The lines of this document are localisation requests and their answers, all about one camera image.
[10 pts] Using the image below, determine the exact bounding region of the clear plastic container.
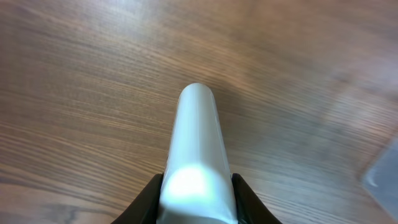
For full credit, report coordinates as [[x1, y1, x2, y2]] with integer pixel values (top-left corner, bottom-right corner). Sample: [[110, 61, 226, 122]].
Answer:
[[361, 137, 398, 222]]

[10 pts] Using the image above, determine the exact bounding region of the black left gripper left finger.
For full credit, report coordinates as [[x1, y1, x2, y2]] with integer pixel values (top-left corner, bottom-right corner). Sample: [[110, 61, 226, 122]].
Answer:
[[111, 174, 164, 224]]

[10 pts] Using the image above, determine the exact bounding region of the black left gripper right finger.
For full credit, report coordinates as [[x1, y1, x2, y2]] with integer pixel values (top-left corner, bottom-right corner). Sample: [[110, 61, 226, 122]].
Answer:
[[231, 173, 282, 224]]

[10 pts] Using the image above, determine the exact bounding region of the white spray bottle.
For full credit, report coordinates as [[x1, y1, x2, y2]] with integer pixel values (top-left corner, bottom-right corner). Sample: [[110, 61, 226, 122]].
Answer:
[[157, 83, 238, 223]]

